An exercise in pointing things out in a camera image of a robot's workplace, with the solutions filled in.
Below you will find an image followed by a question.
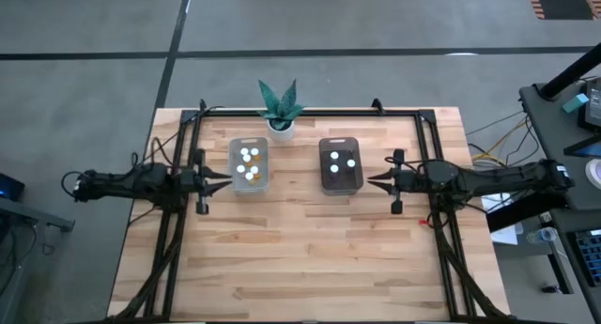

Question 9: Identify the snake plant in white pot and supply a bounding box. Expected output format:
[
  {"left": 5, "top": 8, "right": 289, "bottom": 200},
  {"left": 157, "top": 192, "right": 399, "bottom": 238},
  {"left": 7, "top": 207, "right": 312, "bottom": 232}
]
[{"left": 256, "top": 78, "right": 306, "bottom": 144}]

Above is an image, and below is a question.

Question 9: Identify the grey desk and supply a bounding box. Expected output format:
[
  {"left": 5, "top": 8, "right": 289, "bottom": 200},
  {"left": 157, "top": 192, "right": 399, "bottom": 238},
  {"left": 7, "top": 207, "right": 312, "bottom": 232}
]
[{"left": 518, "top": 74, "right": 601, "bottom": 324}]

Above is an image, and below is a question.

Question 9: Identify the clear plastic water bottle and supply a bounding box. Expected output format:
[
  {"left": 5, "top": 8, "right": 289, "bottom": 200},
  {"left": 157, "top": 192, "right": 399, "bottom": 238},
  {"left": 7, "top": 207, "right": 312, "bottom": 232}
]
[{"left": 525, "top": 226, "right": 558, "bottom": 244}]

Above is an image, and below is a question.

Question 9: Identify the black aluminium rig frame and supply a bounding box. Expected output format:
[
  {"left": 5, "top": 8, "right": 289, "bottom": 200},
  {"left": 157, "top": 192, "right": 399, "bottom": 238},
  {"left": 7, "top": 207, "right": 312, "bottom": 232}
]
[{"left": 105, "top": 98, "right": 513, "bottom": 324}]

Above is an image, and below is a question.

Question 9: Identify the teal box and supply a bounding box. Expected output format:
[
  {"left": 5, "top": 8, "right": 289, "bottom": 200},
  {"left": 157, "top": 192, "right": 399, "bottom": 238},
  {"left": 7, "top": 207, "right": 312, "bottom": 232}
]
[{"left": 562, "top": 92, "right": 591, "bottom": 115}]

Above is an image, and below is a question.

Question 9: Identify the black hazard-striped floor mat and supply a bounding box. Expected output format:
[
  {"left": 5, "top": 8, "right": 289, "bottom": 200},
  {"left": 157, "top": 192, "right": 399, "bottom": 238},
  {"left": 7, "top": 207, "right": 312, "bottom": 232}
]
[{"left": 523, "top": 0, "right": 601, "bottom": 21}]

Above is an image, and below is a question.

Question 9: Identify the white tape roll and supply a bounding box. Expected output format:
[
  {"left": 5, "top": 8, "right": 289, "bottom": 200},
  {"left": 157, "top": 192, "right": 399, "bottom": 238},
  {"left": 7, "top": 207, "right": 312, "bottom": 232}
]
[{"left": 584, "top": 158, "right": 601, "bottom": 190}]

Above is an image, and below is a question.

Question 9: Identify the grey plastic bin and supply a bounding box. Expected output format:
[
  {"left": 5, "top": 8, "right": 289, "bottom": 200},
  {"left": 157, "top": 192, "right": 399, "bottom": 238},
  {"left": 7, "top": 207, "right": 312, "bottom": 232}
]
[{"left": 318, "top": 136, "right": 365, "bottom": 196}]

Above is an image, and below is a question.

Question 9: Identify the black keyboard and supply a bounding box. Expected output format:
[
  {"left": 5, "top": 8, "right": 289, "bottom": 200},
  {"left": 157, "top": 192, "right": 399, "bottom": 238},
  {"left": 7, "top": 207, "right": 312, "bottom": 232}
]
[{"left": 575, "top": 227, "right": 601, "bottom": 287}]

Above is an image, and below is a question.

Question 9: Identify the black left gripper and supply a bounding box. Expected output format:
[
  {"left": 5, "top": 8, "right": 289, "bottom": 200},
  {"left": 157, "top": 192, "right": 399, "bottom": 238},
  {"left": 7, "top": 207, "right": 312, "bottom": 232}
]
[{"left": 179, "top": 148, "right": 233, "bottom": 216}]

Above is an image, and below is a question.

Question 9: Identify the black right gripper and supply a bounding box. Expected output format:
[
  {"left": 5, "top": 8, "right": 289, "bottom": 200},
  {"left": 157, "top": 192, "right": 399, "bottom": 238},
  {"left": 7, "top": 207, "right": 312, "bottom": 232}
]
[{"left": 367, "top": 148, "right": 426, "bottom": 216}]

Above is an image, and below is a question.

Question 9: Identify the black pole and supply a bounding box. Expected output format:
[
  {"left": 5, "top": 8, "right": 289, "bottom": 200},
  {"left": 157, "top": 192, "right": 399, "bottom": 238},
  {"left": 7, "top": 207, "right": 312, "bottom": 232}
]
[{"left": 538, "top": 44, "right": 601, "bottom": 102}]

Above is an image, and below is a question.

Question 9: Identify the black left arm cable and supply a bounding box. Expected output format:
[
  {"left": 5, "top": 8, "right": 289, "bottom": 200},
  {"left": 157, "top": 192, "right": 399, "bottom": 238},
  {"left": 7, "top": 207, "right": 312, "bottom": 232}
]
[{"left": 133, "top": 98, "right": 226, "bottom": 170}]

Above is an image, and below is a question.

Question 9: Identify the white plastic bin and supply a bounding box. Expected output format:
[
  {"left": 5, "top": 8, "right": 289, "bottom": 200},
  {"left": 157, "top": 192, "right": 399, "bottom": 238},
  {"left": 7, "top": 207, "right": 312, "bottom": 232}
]
[{"left": 227, "top": 136, "right": 271, "bottom": 196}]

